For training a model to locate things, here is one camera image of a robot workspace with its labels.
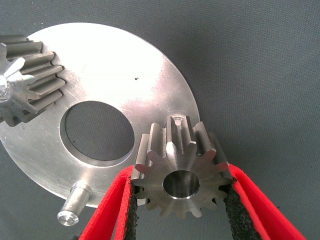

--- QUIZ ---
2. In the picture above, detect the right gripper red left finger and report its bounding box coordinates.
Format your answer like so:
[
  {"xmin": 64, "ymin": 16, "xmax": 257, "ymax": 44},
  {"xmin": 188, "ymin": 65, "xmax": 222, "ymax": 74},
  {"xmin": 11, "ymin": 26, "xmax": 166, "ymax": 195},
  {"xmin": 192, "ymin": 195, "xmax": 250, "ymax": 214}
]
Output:
[{"xmin": 78, "ymin": 164, "xmax": 139, "ymax": 240}]

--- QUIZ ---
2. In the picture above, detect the steel planetary gear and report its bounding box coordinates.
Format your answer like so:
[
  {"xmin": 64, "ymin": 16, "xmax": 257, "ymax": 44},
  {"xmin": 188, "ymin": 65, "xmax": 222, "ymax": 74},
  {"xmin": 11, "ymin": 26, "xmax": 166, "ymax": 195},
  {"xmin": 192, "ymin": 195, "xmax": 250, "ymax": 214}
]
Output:
[
  {"xmin": 0, "ymin": 34, "xmax": 67, "ymax": 127},
  {"xmin": 130, "ymin": 114, "xmax": 233, "ymax": 220}
]

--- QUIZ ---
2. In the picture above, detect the round metal carrier plate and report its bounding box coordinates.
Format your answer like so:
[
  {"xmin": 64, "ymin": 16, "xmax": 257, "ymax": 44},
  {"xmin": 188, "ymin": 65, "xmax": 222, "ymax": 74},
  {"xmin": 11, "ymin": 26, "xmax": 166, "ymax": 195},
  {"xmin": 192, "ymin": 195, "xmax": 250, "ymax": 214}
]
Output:
[{"xmin": 0, "ymin": 22, "xmax": 201, "ymax": 227}]

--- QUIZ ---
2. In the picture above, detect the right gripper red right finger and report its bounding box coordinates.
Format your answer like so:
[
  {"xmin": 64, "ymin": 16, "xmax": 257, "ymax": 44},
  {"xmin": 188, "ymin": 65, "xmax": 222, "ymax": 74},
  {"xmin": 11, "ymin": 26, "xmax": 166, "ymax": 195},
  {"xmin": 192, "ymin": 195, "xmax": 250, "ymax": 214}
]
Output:
[{"xmin": 223, "ymin": 163, "xmax": 308, "ymax": 240}]

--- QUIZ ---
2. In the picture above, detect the dark grey table cloth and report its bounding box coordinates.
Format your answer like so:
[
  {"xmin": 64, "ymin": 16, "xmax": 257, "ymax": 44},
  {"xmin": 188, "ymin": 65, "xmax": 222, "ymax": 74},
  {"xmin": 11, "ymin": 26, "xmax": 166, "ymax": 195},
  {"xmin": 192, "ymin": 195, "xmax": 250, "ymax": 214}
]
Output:
[{"xmin": 0, "ymin": 0, "xmax": 320, "ymax": 240}]

